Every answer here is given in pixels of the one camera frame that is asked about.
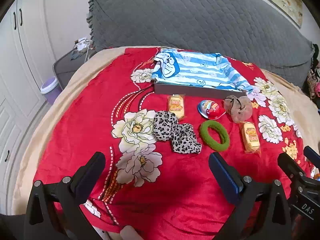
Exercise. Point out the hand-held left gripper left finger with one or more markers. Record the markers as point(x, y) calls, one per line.
point(92, 170)

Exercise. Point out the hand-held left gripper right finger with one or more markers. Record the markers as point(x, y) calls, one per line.
point(225, 175)

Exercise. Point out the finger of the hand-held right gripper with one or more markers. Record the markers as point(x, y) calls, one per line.
point(290, 163)
point(312, 155)

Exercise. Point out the green fuzzy scrunchie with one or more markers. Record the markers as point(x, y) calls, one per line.
point(207, 141)

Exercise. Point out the yellow snack packet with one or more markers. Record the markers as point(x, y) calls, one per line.
point(176, 106)
point(250, 137)

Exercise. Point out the leopard print scrunchie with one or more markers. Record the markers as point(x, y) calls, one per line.
point(172, 132)

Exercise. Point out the red egg-shaped toy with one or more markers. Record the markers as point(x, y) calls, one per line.
point(211, 108)

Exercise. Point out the grey shallow box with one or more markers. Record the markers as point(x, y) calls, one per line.
point(190, 91)

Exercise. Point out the colourful snack packet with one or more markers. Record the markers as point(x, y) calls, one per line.
point(315, 173)

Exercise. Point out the pile of clothes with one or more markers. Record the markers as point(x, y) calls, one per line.
point(312, 80)

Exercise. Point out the purple trash bin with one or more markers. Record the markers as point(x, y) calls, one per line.
point(51, 90)

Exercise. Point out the grey bedside table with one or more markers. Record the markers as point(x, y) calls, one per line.
point(65, 67)

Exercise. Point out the blue striped cartoon cloth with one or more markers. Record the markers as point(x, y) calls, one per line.
point(200, 67)

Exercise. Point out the white wardrobe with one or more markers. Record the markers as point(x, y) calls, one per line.
point(15, 80)

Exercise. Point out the grey quilted headboard cover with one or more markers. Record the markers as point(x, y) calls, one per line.
point(200, 17)

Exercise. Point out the floral wall painting panel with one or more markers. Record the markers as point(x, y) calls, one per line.
point(287, 0)

